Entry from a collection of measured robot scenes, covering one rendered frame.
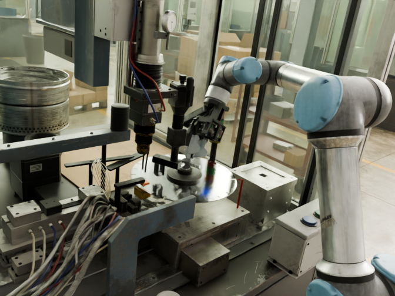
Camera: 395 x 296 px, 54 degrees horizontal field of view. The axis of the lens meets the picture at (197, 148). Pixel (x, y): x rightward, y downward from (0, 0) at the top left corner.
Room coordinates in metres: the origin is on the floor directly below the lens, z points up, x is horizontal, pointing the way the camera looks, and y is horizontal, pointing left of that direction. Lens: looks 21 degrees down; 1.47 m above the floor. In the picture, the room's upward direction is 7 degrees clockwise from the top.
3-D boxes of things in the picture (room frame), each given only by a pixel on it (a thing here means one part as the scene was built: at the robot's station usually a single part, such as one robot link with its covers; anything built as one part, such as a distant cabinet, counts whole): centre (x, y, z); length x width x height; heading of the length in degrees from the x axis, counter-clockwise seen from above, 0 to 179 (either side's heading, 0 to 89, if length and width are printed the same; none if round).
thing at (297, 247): (1.04, -0.39, 0.82); 0.28 x 0.11 x 0.15; 135
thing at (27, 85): (1.50, 0.70, 0.93); 0.31 x 0.31 x 0.36
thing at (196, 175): (1.08, 0.03, 0.96); 0.11 x 0.11 x 0.03
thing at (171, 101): (1.01, 0.06, 1.17); 0.06 x 0.05 x 0.20; 126
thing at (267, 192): (1.28, -0.25, 0.82); 0.18 x 0.18 x 0.15; 45
